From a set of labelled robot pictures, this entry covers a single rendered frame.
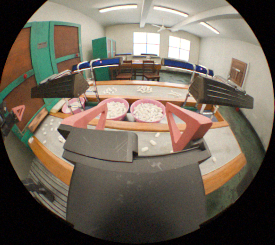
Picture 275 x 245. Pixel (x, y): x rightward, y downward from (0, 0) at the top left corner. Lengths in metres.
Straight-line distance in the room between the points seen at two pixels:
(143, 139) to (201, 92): 0.37
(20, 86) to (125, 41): 5.07
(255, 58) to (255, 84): 1.01
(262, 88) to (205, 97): 4.15
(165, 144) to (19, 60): 1.31
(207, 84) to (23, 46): 1.25
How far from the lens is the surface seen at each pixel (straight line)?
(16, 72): 1.01
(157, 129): 0.50
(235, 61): 4.84
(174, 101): 0.79
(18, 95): 0.99
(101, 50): 3.11
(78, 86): 0.28
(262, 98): 4.32
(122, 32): 5.45
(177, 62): 0.81
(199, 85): 0.25
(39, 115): 1.00
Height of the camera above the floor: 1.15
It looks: 36 degrees down
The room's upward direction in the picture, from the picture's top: straight up
